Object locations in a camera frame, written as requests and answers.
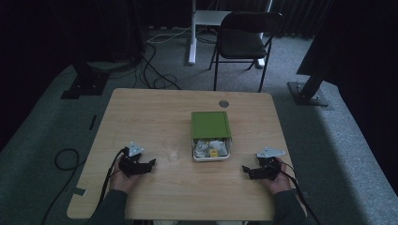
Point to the small yellow packet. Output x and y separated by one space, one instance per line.
213 153

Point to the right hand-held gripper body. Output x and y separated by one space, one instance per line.
269 167

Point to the person's left hand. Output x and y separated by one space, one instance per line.
122 182

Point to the green box lid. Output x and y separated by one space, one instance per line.
210 125

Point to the white desk frame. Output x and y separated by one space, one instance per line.
192 37

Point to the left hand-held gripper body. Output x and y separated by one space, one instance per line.
130 165

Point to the black folding chair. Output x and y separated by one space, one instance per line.
242 43

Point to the white box tray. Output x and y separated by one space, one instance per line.
211 158

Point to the person's right hand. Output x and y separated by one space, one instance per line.
279 184

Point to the pile of white sachets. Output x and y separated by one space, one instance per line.
203 148

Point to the slanted black stand with base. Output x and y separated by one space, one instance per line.
308 90

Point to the clear glass cup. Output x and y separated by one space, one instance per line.
171 150

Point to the black stand with base plate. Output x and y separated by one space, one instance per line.
86 82

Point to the grey table grommet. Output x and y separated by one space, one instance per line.
223 103

